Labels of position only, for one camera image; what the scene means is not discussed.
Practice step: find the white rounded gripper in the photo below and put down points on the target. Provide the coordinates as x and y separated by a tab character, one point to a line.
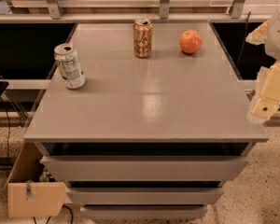
266	98

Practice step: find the silver green 7up can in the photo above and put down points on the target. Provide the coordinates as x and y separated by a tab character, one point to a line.
67	59

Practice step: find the gold LaCroix can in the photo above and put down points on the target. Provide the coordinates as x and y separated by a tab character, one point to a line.
142	37

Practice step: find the orange-red apple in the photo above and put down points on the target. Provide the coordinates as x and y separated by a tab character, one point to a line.
190	41

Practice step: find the grey drawer cabinet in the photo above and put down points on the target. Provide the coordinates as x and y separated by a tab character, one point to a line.
145	138

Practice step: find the green bottle in box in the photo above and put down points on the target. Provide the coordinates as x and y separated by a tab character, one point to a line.
45	175

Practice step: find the cardboard box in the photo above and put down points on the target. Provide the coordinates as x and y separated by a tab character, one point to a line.
26	195

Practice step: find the metal shelf frame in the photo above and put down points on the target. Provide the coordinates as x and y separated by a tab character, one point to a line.
62	11

